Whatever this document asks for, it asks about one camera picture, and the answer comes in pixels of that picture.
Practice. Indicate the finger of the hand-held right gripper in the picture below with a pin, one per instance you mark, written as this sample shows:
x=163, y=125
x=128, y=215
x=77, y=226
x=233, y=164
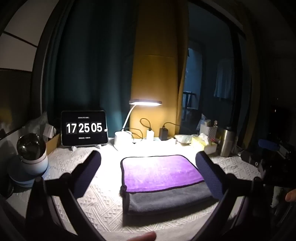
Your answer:
x=268, y=144

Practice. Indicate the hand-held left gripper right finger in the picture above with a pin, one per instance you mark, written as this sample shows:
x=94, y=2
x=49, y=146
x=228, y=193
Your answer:
x=205, y=165

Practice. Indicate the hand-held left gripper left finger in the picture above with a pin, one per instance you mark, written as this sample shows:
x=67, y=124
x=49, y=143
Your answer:
x=91, y=165

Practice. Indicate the purple towel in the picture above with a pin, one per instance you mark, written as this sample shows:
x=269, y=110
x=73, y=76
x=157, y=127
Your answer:
x=159, y=171

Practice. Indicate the grey towel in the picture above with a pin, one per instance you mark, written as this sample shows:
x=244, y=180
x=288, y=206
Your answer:
x=168, y=200

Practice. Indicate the person's right hand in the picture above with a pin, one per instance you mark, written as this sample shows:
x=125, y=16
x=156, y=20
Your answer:
x=291, y=195

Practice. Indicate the person's left hand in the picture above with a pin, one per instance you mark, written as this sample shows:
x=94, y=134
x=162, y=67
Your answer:
x=145, y=236

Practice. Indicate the small white box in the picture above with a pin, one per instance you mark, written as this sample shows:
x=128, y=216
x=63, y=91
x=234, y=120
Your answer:
x=211, y=148

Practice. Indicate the yellow tissue box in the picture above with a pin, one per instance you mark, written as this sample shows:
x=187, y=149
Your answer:
x=199, y=141

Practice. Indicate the white tablet stand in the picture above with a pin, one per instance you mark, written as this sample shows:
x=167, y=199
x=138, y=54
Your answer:
x=73, y=147

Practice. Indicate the stainless steel thermos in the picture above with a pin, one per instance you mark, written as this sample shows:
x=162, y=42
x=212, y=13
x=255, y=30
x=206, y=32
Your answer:
x=227, y=142

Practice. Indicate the white perforated pen holder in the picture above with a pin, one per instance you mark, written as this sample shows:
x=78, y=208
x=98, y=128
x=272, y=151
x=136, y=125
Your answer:
x=208, y=132

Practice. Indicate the white tissue pack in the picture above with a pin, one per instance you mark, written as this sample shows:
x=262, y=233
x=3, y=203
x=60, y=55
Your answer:
x=183, y=139

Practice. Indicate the tablet with clock display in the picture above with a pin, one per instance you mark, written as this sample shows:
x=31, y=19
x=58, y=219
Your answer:
x=84, y=128

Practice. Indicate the white desk lamp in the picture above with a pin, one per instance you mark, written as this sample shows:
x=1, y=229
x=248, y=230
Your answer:
x=122, y=138

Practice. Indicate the white patterned tablecloth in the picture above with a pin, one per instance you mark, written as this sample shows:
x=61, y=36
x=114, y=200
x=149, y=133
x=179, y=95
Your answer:
x=108, y=204

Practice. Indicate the cardboard box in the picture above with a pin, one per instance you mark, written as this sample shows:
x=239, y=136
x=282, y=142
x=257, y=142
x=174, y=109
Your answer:
x=53, y=143

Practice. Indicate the black power adapter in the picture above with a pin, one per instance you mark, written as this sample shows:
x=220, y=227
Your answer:
x=163, y=134

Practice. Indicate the white charger plug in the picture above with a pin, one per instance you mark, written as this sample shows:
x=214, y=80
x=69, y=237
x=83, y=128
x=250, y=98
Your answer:
x=150, y=134

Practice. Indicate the hanging light garment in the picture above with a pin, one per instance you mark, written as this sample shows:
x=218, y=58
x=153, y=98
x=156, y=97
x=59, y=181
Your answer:
x=223, y=78

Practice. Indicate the teal curtain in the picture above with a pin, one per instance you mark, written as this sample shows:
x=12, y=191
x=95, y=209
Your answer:
x=92, y=60

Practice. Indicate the yellow curtain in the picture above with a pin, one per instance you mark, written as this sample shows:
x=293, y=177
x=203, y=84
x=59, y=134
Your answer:
x=157, y=58

